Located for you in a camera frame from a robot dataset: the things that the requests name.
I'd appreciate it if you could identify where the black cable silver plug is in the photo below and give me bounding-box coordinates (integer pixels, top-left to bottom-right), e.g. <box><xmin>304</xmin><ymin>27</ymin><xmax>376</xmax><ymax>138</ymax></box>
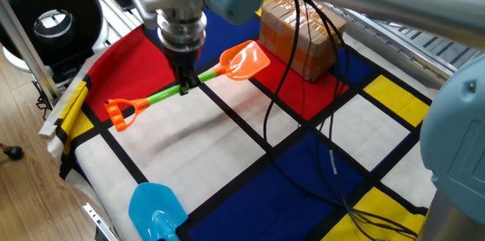
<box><xmin>295</xmin><ymin>0</ymin><xmax>418</xmax><ymax>241</ymax></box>

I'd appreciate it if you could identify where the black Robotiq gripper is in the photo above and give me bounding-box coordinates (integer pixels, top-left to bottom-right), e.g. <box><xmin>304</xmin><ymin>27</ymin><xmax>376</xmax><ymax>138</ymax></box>
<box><xmin>163</xmin><ymin>42</ymin><xmax>202</xmax><ymax>96</ymax></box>

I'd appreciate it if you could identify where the metal wire rack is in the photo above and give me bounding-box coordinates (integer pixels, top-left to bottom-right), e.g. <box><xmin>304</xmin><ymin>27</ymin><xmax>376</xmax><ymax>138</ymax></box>
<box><xmin>325</xmin><ymin>2</ymin><xmax>485</xmax><ymax>90</ymax></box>

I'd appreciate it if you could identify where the black knob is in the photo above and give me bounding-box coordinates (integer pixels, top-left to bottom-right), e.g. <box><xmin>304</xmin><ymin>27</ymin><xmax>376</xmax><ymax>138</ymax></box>
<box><xmin>2</xmin><ymin>144</ymin><xmax>24</xmax><ymax>161</ymax></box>

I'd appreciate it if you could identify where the taped cardboard box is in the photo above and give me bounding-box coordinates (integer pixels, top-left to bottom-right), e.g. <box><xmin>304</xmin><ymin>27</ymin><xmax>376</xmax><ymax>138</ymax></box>
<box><xmin>259</xmin><ymin>0</ymin><xmax>348</xmax><ymax>83</ymax></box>

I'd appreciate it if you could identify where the Mondrian pattern tablecloth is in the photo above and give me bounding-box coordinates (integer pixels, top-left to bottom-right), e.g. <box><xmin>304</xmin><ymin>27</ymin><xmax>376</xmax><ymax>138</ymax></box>
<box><xmin>37</xmin><ymin>0</ymin><xmax>440</xmax><ymax>241</ymax></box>

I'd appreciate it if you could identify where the aluminium frame post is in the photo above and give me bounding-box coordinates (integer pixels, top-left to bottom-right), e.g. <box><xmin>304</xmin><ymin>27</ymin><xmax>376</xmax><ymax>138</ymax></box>
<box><xmin>0</xmin><ymin>0</ymin><xmax>62</xmax><ymax>102</ymax></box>

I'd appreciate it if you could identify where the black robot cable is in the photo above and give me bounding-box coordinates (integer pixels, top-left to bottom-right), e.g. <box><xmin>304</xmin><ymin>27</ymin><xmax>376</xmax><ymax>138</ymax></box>
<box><xmin>262</xmin><ymin>0</ymin><xmax>418</xmax><ymax>240</ymax></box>

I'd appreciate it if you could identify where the orange toy shovel green handle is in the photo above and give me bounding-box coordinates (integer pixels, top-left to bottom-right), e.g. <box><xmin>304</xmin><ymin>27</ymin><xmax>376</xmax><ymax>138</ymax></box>
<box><xmin>104</xmin><ymin>39</ymin><xmax>271</xmax><ymax>133</ymax></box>

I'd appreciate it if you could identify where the blue toy shovel yellow handle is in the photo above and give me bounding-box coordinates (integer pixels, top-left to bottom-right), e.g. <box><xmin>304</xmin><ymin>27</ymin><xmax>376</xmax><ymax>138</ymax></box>
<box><xmin>127</xmin><ymin>182</ymin><xmax>189</xmax><ymax>241</ymax></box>

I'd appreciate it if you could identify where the black round device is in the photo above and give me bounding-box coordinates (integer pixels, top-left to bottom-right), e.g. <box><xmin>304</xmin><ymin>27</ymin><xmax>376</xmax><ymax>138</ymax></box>
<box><xmin>0</xmin><ymin>0</ymin><xmax>111</xmax><ymax>74</ymax></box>

